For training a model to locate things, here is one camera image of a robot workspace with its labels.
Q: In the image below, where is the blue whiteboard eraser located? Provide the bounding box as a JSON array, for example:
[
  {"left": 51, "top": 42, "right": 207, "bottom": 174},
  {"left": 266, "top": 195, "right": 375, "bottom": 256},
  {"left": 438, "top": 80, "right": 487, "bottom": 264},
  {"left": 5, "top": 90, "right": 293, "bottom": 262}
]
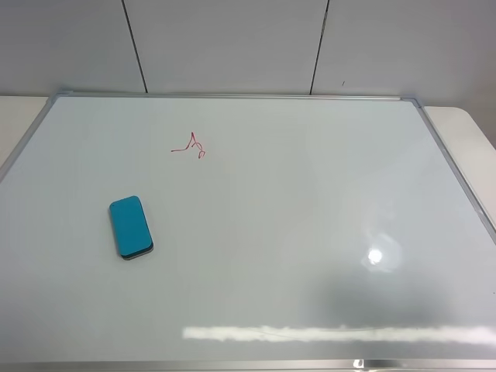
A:
[{"left": 109, "top": 195, "right": 153, "bottom": 260}]

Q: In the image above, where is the red marker scribble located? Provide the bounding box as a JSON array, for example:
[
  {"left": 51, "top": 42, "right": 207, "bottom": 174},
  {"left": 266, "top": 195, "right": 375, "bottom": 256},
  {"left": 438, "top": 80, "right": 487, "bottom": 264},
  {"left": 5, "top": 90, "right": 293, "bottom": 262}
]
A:
[{"left": 171, "top": 132, "right": 206, "bottom": 160}]

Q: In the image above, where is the white framed whiteboard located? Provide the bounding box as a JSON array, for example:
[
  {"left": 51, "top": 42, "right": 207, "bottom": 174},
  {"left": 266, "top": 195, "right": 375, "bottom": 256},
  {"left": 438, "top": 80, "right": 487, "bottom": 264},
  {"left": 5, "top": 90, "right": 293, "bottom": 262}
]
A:
[{"left": 1, "top": 92, "right": 495, "bottom": 371}]

